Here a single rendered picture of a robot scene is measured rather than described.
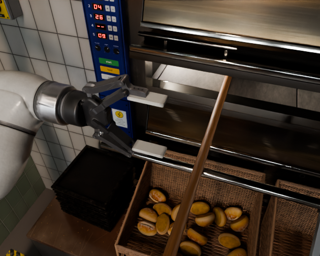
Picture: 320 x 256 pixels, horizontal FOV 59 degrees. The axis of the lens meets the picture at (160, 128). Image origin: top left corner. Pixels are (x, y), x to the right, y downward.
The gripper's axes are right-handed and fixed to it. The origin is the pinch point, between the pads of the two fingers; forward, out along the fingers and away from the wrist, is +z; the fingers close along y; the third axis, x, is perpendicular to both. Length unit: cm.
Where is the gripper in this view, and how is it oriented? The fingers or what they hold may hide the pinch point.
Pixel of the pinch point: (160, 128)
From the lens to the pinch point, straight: 55.4
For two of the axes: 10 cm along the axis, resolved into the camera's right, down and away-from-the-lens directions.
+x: -3.3, 6.4, -6.9
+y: 0.0, 7.3, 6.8
